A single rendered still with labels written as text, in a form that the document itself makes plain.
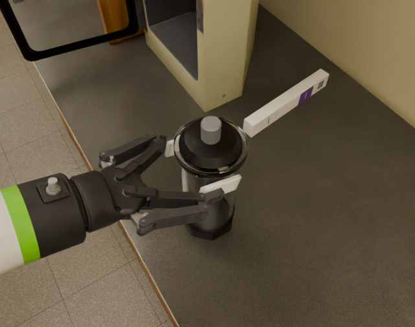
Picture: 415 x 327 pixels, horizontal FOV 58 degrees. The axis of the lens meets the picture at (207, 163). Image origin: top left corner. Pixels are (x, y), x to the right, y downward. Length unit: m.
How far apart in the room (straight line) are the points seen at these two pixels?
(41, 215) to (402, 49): 0.85
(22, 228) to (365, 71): 0.91
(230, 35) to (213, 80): 0.11
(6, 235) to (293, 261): 0.50
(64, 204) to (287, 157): 0.55
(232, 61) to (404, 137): 0.44
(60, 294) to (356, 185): 1.33
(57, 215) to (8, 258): 0.07
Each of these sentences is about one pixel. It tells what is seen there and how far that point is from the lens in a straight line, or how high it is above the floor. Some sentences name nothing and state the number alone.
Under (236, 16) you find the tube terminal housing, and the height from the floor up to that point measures 1.18.
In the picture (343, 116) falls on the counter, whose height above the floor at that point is 0.94.
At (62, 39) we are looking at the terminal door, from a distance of 1.07.
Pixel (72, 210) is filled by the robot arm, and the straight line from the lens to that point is 0.46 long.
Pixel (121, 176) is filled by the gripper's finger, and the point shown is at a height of 1.21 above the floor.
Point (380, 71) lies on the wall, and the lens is 1.08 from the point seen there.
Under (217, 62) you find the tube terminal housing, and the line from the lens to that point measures 0.86.
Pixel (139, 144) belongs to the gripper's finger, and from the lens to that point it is 0.57.
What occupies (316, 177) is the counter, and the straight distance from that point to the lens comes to 0.86.
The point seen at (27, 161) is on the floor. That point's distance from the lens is 2.22.
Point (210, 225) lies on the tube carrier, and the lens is 0.67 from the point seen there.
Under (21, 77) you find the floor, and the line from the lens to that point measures 2.71.
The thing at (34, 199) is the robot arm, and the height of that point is 1.26.
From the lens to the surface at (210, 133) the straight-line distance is 0.51.
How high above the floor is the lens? 1.63
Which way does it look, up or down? 55 degrees down
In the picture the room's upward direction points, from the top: straight up
